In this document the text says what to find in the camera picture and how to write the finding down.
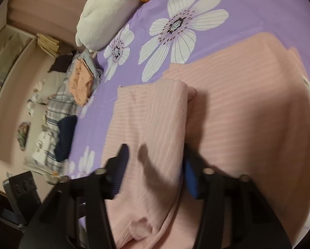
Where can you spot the black chair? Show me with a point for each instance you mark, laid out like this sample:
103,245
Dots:
21,194

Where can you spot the yellow striped cloth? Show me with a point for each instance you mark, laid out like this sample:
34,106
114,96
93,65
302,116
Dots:
48,44

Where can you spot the beige curtain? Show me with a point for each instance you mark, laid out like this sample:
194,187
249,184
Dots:
48,5

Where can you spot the white plush blanket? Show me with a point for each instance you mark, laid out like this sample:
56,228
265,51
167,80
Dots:
105,13

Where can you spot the orange printed folded garment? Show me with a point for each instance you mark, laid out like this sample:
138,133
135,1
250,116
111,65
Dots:
81,83

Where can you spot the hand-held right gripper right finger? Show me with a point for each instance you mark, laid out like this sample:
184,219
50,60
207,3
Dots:
191,181

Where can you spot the white shelf unit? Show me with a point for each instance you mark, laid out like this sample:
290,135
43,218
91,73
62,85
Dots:
4,57

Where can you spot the grey folded garment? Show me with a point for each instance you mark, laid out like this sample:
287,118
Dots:
92,64

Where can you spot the navy blue cloth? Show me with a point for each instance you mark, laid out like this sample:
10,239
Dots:
65,137

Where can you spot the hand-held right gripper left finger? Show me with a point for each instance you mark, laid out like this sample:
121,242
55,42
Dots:
118,176

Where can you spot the grey plaid blanket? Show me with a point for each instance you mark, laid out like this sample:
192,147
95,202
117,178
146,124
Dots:
59,103

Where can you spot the pink knit sweater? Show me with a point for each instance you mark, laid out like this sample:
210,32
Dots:
235,103

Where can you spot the purple floral blanket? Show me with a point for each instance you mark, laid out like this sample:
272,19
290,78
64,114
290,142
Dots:
243,18

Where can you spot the black cloth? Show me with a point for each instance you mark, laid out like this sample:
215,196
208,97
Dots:
61,63

